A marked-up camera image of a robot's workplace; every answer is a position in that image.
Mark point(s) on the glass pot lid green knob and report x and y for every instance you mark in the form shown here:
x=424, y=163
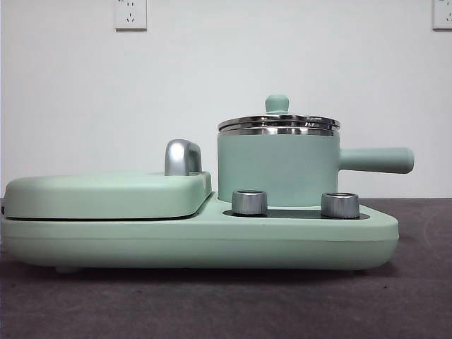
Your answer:
x=277, y=104

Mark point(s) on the silver control knob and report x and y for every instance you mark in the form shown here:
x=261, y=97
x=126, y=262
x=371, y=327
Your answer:
x=249, y=202
x=339, y=205

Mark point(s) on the green breakfast machine base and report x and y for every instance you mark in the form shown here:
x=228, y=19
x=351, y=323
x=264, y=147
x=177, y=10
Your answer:
x=212, y=247

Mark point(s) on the black control panel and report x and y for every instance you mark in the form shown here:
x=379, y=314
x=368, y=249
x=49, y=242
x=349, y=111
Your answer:
x=293, y=213

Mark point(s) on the green griddle lid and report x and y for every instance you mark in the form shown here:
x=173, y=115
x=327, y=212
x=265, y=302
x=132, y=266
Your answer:
x=106, y=194

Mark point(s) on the white wall socket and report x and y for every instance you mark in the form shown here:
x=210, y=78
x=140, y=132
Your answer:
x=443, y=14
x=130, y=14

